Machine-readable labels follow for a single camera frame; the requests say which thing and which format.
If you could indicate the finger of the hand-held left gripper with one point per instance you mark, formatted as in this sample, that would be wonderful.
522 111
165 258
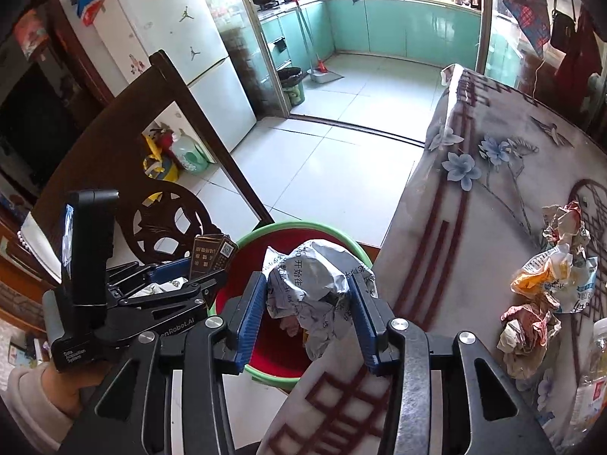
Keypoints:
163 268
194 289

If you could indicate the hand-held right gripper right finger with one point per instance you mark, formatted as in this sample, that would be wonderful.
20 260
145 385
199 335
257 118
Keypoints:
363 322

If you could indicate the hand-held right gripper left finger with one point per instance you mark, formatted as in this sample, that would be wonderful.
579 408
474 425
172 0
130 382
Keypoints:
249 317

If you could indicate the dark brown carton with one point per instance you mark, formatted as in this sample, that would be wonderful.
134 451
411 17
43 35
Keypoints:
208 253

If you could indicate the red basin with green rim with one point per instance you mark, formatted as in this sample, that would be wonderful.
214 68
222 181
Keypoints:
280 341

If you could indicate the grey printed paper ball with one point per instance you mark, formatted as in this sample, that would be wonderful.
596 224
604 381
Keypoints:
313 275

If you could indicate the red white paper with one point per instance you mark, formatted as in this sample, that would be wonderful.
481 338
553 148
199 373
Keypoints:
566 225
526 331

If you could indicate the yellow wrapper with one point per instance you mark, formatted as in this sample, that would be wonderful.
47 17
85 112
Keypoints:
538 279

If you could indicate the clear plastic bottle red label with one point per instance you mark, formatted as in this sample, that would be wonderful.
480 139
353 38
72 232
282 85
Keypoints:
593 388

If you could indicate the person's left forearm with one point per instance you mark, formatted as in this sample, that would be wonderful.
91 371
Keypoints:
28 403

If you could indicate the black shoulder bag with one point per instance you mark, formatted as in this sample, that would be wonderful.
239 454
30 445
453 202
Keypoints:
564 33

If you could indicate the person's left hand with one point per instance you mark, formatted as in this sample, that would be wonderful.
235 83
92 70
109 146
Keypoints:
64 384

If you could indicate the white beaded cloth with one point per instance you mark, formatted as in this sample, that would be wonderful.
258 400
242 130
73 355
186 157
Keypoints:
40 246

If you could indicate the green plastic jug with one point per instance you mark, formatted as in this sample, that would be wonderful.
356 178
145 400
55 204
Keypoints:
189 154

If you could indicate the black television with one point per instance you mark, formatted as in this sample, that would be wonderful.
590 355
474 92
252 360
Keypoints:
38 128

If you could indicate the dark wooden chair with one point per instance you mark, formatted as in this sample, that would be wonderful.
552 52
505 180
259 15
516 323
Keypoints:
118 118

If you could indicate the floral tablecloth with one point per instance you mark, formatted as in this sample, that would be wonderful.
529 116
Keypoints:
474 227

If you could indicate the black lined kitchen bin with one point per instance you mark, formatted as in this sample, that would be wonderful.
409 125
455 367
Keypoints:
290 85

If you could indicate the blue red bag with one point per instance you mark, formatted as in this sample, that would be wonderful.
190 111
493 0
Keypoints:
92 4

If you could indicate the white refrigerator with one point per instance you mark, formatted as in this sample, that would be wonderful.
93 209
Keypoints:
189 23

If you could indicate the black cloth on cabinet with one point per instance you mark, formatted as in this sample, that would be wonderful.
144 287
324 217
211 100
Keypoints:
279 45

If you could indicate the teal kitchen cabinets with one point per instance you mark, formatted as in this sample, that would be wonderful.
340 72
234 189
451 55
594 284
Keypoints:
403 28

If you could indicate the red hanging garment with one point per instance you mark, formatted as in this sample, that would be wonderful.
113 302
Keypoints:
578 76

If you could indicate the plaid hanging cloth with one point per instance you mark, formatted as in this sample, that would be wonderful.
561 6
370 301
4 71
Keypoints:
526 4

